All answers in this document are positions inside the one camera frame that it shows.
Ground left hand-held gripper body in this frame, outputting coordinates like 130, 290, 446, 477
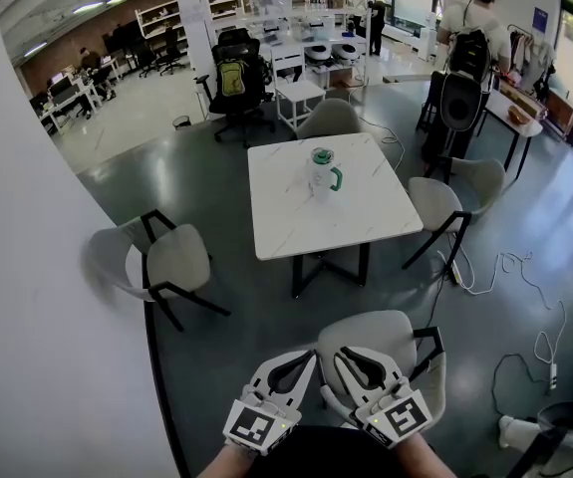
222, 385, 303, 458

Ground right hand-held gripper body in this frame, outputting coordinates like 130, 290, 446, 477
353, 377, 435, 450

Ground grey chair with black legs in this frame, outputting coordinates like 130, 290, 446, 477
401, 155, 508, 286
295, 98, 366, 141
315, 310, 448, 430
83, 208, 233, 334

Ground person's left forearm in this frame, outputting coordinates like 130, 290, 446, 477
196, 441, 268, 478

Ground person's right forearm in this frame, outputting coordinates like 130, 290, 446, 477
394, 432, 460, 478

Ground black office chair with headrest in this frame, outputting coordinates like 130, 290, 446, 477
194, 27, 278, 149

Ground person's black clothing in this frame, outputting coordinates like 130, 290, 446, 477
238, 424, 420, 478

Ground white cloth bundle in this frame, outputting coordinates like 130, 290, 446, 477
496, 413, 542, 450

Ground black round bin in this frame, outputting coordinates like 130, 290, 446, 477
517, 399, 573, 478

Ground white marble table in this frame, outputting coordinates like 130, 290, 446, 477
246, 131, 426, 301

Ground black oval panel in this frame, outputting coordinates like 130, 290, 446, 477
438, 71, 484, 134

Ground white side table black legs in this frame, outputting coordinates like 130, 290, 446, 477
473, 87, 545, 181

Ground white square stool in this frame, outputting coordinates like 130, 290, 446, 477
274, 79, 328, 131

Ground green backpack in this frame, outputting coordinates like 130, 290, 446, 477
214, 58, 248, 99

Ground wooden low cabinet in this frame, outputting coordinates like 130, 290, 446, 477
546, 89, 573, 129

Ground white round appliance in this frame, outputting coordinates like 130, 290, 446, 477
330, 42, 361, 67
304, 42, 333, 65

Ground white air purifier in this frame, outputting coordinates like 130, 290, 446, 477
417, 11, 439, 64

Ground row of white office desks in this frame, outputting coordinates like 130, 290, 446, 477
28, 55, 124, 136

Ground clothes rack with garments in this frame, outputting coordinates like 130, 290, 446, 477
506, 23, 557, 95

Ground large white shelving unit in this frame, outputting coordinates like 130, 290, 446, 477
197, 0, 373, 90

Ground black floor cable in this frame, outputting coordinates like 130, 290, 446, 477
489, 351, 557, 418

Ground white power strip with cable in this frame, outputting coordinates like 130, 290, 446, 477
436, 236, 566, 313

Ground white cable with adapter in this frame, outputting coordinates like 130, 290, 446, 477
533, 298, 567, 397

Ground clear pitcher with green handle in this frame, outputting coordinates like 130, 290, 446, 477
306, 146, 345, 206

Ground white wall shelf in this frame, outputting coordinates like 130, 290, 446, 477
135, 0, 190, 45

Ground blue wall poster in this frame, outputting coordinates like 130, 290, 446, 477
531, 7, 551, 35

